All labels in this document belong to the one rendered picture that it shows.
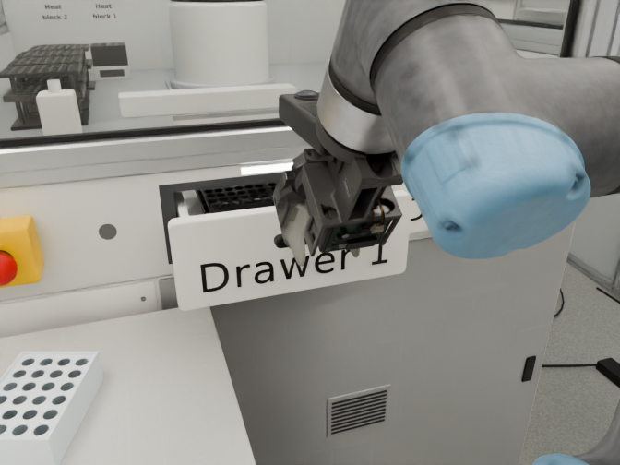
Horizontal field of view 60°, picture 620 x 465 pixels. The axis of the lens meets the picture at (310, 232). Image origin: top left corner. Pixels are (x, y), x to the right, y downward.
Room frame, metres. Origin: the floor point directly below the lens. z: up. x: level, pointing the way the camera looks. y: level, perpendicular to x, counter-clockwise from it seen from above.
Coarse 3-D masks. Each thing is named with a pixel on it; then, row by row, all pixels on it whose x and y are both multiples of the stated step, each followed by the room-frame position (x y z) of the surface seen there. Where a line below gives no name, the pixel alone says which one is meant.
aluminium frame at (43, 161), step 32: (576, 0) 0.84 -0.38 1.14; (608, 0) 0.84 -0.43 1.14; (576, 32) 0.83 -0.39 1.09; (608, 32) 0.84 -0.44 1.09; (160, 128) 0.65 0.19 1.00; (192, 128) 0.66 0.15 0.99; (224, 128) 0.67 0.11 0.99; (256, 128) 0.68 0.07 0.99; (288, 128) 0.69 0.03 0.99; (0, 160) 0.58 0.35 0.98; (32, 160) 0.59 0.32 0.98; (64, 160) 0.60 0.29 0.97; (96, 160) 0.61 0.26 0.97; (128, 160) 0.63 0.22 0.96; (160, 160) 0.63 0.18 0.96; (192, 160) 0.64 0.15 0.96; (224, 160) 0.66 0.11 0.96; (256, 160) 0.67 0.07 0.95; (288, 160) 0.69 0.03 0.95
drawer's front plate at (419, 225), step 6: (396, 186) 0.72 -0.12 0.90; (402, 186) 0.72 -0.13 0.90; (408, 192) 0.72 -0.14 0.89; (414, 204) 0.73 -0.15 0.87; (414, 210) 0.73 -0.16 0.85; (414, 216) 0.73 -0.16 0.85; (414, 222) 0.73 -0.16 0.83; (420, 222) 0.73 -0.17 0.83; (414, 228) 0.73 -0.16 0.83; (420, 228) 0.73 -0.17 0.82; (426, 228) 0.74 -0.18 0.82
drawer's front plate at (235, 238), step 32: (192, 224) 0.52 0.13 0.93; (224, 224) 0.53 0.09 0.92; (256, 224) 0.54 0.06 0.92; (192, 256) 0.52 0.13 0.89; (224, 256) 0.53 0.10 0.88; (256, 256) 0.54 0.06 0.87; (288, 256) 0.56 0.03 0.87; (352, 256) 0.58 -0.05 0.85; (384, 256) 0.60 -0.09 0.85; (192, 288) 0.52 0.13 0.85; (224, 288) 0.53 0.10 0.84; (256, 288) 0.54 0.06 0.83; (288, 288) 0.56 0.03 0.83
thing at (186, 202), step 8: (176, 192) 0.70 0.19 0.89; (184, 192) 0.85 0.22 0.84; (192, 192) 0.85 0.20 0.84; (176, 200) 0.67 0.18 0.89; (184, 200) 0.67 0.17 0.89; (192, 200) 0.82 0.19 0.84; (176, 208) 0.66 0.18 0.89; (184, 208) 0.64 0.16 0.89; (192, 208) 0.78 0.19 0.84; (200, 208) 0.78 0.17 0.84; (176, 216) 0.66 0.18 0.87; (184, 216) 0.62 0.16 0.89
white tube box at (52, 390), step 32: (32, 352) 0.47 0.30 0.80; (64, 352) 0.47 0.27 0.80; (96, 352) 0.47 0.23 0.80; (0, 384) 0.42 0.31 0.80; (32, 384) 0.42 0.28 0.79; (64, 384) 0.42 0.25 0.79; (96, 384) 0.45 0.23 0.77; (0, 416) 0.38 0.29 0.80; (32, 416) 0.39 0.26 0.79; (64, 416) 0.38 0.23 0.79; (0, 448) 0.35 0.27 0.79; (32, 448) 0.35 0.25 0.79; (64, 448) 0.36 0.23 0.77
